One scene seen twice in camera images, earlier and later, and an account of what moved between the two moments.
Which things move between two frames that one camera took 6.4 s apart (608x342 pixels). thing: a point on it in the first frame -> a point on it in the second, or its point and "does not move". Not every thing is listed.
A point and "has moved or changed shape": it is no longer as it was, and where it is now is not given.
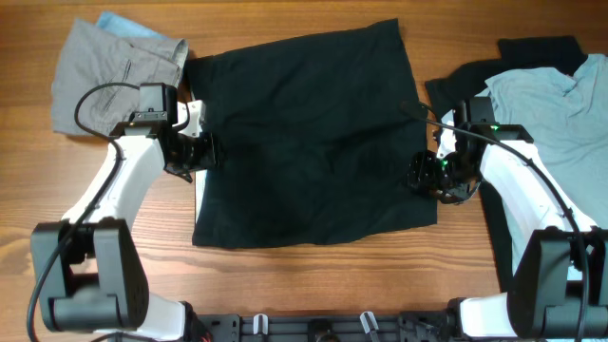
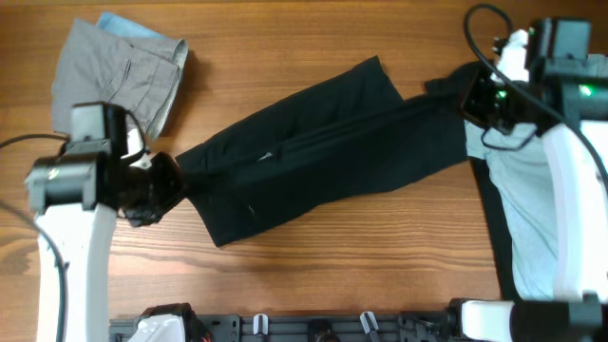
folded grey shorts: [89, 53] does not move
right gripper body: [444, 177] -> [492, 104]
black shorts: [319, 131] has moved or changed shape
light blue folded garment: [122, 26] does not move
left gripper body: [196, 153] -> [152, 191]
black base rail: [365, 327] does not move
